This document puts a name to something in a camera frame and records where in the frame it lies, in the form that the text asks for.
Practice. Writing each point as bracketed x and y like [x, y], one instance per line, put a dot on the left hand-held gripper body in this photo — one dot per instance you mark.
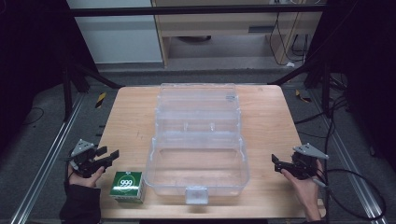
[83, 161]

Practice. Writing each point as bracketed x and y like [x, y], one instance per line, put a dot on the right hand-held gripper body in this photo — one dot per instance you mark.
[303, 165]

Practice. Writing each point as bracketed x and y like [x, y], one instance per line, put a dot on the green and white carton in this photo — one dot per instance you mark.
[127, 186]

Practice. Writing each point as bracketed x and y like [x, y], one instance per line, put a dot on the clear plastic storage box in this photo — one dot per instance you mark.
[199, 161]

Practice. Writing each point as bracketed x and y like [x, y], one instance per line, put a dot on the person's left hand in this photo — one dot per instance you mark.
[83, 181]

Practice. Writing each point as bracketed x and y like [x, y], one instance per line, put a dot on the person's right hand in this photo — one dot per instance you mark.
[308, 193]

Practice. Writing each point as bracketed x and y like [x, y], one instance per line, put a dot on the black and yellow tape strip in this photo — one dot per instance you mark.
[302, 96]
[100, 100]

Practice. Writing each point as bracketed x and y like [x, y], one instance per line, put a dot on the black metal stand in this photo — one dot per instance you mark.
[314, 77]
[77, 81]

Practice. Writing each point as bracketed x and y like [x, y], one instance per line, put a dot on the white cabinet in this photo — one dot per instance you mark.
[118, 37]

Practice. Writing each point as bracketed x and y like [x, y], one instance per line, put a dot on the light wooden desk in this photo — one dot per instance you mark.
[218, 26]

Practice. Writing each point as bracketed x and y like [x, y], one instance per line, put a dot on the aluminium floor rail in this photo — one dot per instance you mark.
[351, 168]
[46, 161]

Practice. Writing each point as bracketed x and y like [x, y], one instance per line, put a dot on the black frame crossbar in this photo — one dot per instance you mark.
[193, 10]

